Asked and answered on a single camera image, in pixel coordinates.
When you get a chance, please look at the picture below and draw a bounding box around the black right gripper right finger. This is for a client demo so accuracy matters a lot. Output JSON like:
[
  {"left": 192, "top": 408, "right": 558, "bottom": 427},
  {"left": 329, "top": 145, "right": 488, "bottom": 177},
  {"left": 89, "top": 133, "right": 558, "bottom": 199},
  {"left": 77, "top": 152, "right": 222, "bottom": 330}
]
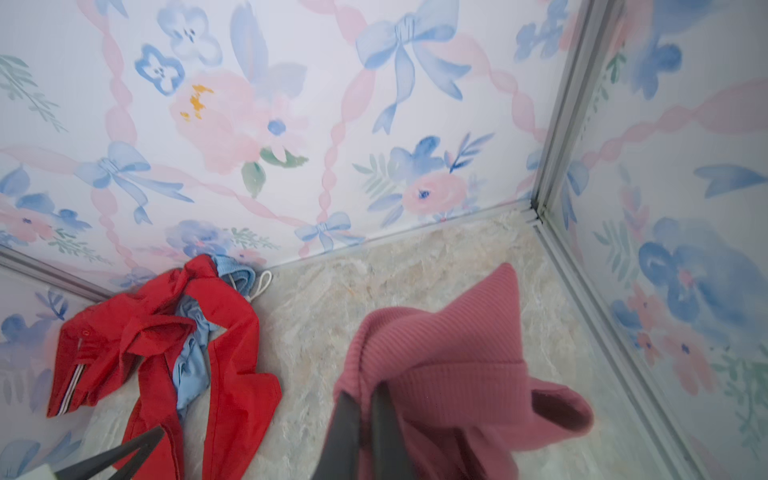
[{"left": 312, "top": 383, "right": 414, "bottom": 480}]

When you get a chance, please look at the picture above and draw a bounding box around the pink ribbed knit cloth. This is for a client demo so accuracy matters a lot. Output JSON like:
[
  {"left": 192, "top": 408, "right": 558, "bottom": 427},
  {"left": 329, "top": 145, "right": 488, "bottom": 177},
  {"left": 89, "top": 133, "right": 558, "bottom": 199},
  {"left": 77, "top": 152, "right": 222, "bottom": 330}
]
[{"left": 334, "top": 263, "right": 594, "bottom": 479}]

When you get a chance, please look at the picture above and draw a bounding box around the light blue cloth with drawstring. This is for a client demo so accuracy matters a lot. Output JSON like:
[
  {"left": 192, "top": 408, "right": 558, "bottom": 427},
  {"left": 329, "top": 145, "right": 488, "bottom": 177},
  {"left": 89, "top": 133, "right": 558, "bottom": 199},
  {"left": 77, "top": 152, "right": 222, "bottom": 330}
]
[{"left": 172, "top": 255, "right": 273, "bottom": 419}]

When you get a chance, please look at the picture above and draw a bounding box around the red cloth garment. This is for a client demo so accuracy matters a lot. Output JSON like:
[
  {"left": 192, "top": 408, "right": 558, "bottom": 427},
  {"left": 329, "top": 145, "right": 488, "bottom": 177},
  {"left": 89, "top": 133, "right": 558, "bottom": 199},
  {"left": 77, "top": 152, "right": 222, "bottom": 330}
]
[{"left": 46, "top": 254, "right": 282, "bottom": 479}]

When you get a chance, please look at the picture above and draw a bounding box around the aluminium corner frame post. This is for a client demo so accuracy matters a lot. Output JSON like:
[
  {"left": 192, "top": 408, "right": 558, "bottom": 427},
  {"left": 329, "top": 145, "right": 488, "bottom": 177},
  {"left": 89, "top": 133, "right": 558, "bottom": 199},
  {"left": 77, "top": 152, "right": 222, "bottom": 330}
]
[{"left": 530, "top": 0, "right": 625, "bottom": 219}]

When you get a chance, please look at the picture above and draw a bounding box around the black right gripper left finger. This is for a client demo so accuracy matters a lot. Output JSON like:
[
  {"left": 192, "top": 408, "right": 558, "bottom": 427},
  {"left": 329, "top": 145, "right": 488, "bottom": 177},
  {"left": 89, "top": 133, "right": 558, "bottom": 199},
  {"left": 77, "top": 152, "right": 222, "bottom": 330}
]
[{"left": 53, "top": 426, "right": 165, "bottom": 480}]

